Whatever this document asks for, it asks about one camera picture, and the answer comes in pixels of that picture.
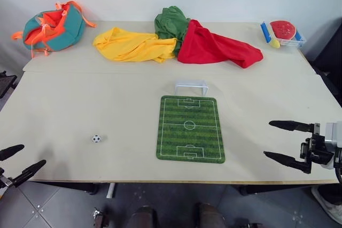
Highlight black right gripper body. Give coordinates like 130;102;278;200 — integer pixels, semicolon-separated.
300;123;335;168

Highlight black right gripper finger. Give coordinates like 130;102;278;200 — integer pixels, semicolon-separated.
263;151;312;175
269;120;315;133

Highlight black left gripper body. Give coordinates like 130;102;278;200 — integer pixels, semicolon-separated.
0;168;14;189

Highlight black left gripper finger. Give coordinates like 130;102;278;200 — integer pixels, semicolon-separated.
11;159;47;188
0;144;25;161

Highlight green soccer field mat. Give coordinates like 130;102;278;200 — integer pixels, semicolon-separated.
156;95;226;166

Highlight white sneaker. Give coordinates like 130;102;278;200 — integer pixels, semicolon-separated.
311;185;342;225

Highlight black chair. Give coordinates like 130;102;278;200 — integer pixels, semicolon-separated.
0;70;18;99

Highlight black furniture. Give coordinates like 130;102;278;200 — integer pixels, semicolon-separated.
301;16;342;109

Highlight clear plastic box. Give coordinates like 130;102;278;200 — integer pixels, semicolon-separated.
268;26;308;49

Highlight white table leg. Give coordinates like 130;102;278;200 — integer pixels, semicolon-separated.
106;182;117;200

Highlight dark rounded shape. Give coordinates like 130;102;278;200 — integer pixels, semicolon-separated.
197;202;227;228
132;206;158;228

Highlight red watermelon slice toy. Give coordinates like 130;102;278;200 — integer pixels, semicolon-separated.
269;20;298;40

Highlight blue white box lid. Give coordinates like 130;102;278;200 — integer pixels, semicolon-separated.
260;21;274;44

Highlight white miniature goal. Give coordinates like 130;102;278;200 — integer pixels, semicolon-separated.
174;79;208;96

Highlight red cloth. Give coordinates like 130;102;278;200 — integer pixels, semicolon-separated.
176;19;265;69

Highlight teal orange backpack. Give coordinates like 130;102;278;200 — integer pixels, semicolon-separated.
11;0;98;59

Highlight yellow cloth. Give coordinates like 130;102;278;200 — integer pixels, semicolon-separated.
92;27;178;64

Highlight green cloth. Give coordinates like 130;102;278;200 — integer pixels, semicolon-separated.
154;5;192;56

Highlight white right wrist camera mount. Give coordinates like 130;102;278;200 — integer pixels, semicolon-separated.
324;121;342;170

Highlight black table frame bar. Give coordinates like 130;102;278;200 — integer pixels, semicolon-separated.
237;184;321;197

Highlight metal caster bracket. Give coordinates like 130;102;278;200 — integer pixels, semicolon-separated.
91;207;110;228

